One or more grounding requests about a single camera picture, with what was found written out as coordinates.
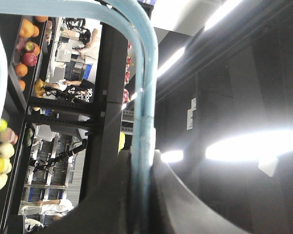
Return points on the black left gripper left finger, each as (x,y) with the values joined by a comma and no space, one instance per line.
(107,202)

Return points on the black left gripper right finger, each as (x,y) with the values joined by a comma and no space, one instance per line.
(174,209)

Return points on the light blue shopping basket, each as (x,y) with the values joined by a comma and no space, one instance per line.
(131,20)

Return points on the black fruit display shelf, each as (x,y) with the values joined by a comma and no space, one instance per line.
(15,102)

